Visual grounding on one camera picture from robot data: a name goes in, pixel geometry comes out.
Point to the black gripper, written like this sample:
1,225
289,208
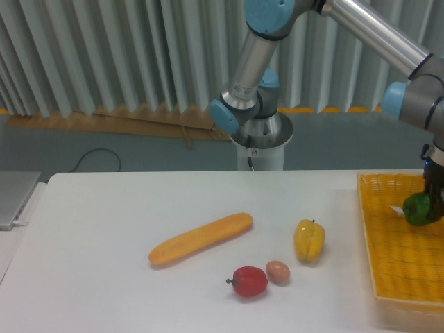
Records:
433,176

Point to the green toy bell pepper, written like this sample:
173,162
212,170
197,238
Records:
416,210

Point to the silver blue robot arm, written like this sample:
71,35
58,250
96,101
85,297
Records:
247,107

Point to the yellow woven basket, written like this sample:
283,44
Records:
406,261

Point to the yellow toy bell pepper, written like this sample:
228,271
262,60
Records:
308,239

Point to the red toy bell pepper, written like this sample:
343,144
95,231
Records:
248,281

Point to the white paper label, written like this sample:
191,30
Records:
398,210

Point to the brown toy egg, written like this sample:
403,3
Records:
278,272

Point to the orange toy bread loaf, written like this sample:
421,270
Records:
200,238

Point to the brown cardboard sheet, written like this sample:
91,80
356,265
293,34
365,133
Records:
190,125

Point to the silver laptop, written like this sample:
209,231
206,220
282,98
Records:
16,189

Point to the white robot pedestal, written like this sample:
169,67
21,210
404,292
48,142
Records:
260,143

